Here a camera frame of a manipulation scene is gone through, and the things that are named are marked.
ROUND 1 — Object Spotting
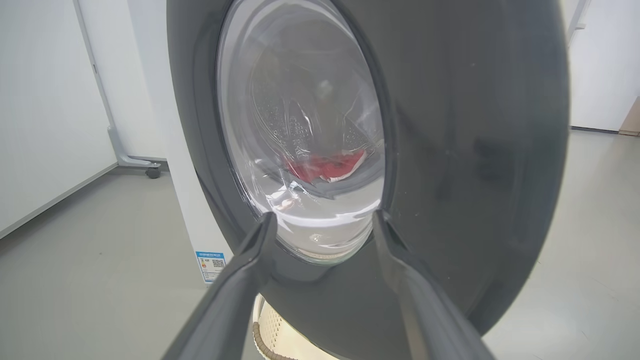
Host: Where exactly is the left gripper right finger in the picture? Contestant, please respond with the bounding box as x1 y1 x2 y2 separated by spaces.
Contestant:
373 210 496 360

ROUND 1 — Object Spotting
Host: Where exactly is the grey metal stand with caster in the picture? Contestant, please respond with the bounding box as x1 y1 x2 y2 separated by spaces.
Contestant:
75 0 162 180

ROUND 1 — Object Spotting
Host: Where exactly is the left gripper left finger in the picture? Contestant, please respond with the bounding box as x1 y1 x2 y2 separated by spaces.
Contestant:
162 212 278 360

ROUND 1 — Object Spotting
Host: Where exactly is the red garment with white band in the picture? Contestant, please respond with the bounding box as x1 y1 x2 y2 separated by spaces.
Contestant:
284 150 368 185

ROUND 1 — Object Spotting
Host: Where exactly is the blue energy label sticker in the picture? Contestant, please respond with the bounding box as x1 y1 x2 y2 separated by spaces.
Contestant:
196 251 227 284

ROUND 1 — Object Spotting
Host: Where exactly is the brown cardboard box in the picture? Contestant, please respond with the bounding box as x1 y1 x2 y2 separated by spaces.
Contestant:
619 97 640 137

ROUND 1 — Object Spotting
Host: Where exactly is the white front-load washing machine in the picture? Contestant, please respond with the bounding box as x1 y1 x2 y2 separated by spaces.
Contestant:
127 0 234 287

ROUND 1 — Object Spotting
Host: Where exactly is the washing machine glass door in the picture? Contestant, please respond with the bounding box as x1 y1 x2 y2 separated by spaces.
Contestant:
166 0 571 360

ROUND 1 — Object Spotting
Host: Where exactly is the cream perforated laundry basket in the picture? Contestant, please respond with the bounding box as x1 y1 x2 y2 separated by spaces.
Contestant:
252 294 346 360

